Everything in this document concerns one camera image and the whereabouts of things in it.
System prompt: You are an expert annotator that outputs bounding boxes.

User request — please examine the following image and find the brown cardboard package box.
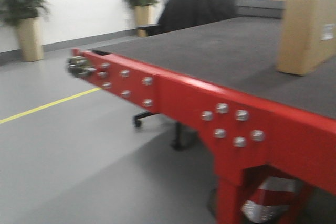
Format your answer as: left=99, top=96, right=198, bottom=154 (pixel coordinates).
left=276, top=0, right=335, bottom=76

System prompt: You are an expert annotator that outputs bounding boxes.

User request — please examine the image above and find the black office chair base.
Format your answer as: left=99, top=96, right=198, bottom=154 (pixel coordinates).
left=133, top=111, right=156, bottom=128

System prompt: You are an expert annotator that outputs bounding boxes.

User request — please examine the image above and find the red white striped cone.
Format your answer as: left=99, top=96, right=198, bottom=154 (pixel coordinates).
left=241, top=175, right=299, bottom=223

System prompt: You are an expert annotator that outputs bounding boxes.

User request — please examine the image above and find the left potted green plant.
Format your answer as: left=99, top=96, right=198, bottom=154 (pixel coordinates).
left=1, top=0, right=50, bottom=62

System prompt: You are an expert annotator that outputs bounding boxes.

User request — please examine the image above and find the red metal conveyor frame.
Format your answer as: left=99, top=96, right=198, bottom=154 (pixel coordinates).
left=67, top=49, right=335, bottom=223

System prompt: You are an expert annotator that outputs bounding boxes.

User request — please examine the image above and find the grey raised conveyor side rail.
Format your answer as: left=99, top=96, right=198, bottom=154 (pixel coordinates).
left=236, top=0, right=285, bottom=19

